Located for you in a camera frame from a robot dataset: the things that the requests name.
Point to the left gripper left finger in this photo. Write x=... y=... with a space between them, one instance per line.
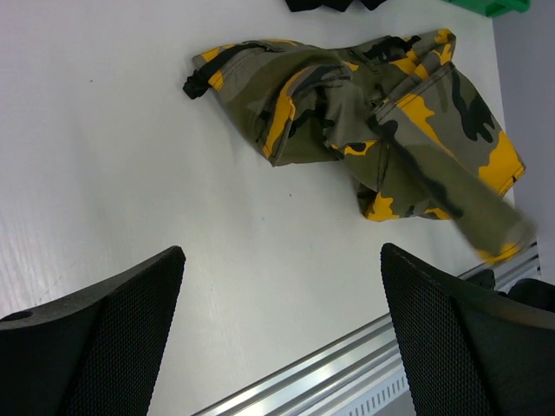
x=96 y=351

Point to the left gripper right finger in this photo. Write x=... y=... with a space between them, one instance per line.
x=467 y=350

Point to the camouflage yellow green trousers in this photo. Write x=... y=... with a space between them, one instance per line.
x=412 y=130

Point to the black trousers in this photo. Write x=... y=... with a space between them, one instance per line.
x=336 y=5

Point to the green plastic tray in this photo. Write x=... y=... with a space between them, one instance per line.
x=492 y=8

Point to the white slotted cable duct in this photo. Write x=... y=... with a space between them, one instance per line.
x=376 y=398

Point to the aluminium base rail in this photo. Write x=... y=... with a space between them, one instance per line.
x=322 y=382

